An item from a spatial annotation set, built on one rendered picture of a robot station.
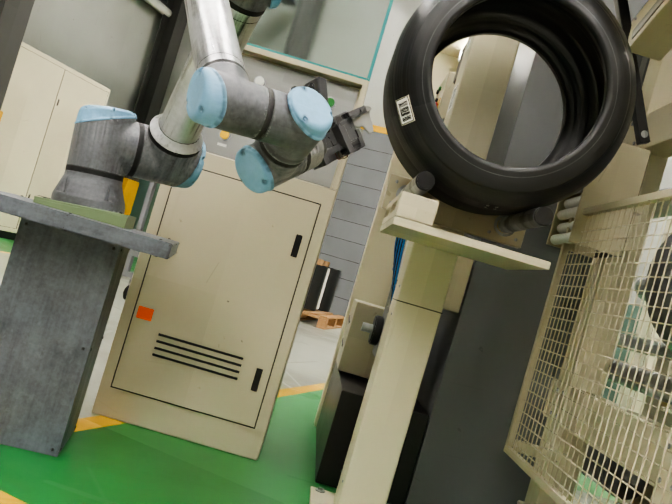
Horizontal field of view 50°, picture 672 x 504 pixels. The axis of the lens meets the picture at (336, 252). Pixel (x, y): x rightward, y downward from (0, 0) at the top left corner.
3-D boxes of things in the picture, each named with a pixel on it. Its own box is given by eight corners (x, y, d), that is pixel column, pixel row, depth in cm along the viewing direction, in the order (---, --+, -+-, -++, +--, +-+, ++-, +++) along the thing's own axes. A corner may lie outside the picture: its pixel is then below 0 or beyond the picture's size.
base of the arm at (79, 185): (43, 197, 183) (51, 159, 184) (58, 201, 202) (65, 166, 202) (119, 213, 187) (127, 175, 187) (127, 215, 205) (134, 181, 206)
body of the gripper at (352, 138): (343, 154, 154) (306, 173, 146) (327, 116, 152) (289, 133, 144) (369, 144, 148) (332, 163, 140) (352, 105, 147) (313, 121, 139)
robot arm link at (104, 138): (62, 164, 198) (75, 102, 198) (124, 179, 206) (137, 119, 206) (70, 163, 184) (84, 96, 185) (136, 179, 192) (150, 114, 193)
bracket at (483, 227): (380, 208, 200) (390, 174, 201) (518, 248, 201) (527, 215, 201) (381, 207, 197) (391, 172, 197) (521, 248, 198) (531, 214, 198)
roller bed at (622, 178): (545, 244, 214) (573, 147, 215) (593, 258, 214) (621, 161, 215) (568, 241, 194) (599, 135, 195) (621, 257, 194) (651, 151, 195)
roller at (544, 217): (494, 220, 199) (509, 214, 199) (500, 236, 198) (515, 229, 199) (531, 210, 164) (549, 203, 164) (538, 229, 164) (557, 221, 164)
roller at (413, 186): (396, 191, 198) (412, 185, 198) (401, 206, 198) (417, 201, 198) (412, 174, 163) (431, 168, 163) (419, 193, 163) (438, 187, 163)
